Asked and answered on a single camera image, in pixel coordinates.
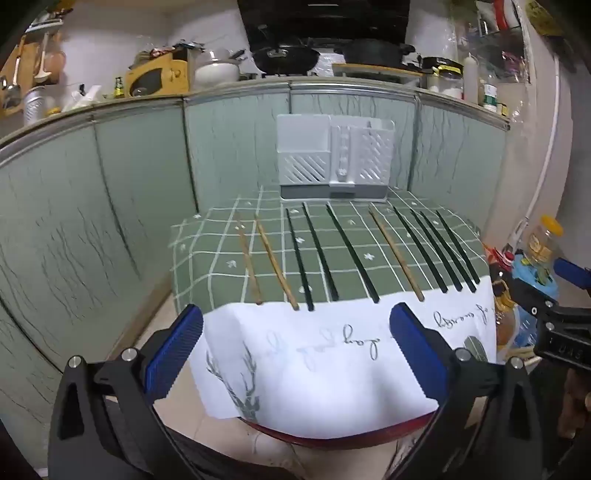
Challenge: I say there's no hanging wooden cutting board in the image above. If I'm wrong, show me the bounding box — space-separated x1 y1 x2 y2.
2 41 44 104

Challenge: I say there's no white pot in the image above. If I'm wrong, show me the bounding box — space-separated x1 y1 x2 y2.
194 47 242 92

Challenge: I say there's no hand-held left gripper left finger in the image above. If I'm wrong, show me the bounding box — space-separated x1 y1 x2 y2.
47 304 206 480

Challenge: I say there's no white squeeze bottle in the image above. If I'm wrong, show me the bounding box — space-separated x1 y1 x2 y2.
463 52 481 105

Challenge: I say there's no green kitchen counter cabinet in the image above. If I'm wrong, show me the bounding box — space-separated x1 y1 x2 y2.
0 76 511 462

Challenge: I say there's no red round table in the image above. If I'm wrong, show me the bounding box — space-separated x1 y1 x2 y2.
238 408 446 452

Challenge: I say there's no black range hood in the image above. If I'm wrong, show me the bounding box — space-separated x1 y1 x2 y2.
237 0 411 44

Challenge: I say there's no white pipe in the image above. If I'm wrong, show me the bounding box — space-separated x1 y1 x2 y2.
505 69 561 250

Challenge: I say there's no yellow lid plastic bottle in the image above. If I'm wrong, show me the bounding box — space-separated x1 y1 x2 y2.
526 215 565 271

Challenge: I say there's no metal cup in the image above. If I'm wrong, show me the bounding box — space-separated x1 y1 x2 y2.
22 88 45 126

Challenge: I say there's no person's right hand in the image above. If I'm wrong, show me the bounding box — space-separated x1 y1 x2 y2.
558 369 591 439

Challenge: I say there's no jar of white powder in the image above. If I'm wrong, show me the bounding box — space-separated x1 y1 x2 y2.
427 70 464 100

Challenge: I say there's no green checked tablecloth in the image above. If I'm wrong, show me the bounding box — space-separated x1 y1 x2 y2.
168 185 498 435

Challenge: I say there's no black cooking pot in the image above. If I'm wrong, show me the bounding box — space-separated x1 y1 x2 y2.
341 38 416 68

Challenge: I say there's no black wok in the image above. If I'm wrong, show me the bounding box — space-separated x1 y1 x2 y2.
252 42 321 75

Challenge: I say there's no plastic covered wall shelf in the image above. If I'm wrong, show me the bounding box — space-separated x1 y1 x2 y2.
462 0 536 86

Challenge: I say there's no wooden chopstick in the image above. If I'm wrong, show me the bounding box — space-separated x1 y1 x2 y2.
235 212 264 306
368 206 426 303
254 215 301 312

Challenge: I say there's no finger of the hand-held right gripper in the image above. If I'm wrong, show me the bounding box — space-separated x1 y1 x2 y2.
509 276 558 320
551 257 591 292

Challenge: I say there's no black chopstick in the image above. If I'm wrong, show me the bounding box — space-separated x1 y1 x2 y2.
285 202 481 311

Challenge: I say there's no cooking oil bottle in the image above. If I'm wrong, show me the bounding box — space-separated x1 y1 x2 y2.
494 281 519 352

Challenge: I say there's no yellow wooden box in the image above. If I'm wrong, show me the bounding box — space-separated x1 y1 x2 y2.
124 59 191 99

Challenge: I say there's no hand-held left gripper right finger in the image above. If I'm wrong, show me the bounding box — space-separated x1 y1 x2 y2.
389 302 543 480

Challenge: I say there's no white grey utensil holder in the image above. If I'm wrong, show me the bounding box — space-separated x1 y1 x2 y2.
276 113 397 204

